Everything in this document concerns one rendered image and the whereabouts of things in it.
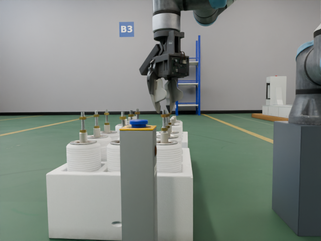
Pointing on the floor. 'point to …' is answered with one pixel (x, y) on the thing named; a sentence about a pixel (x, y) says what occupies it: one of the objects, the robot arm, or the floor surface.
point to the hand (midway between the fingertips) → (162, 108)
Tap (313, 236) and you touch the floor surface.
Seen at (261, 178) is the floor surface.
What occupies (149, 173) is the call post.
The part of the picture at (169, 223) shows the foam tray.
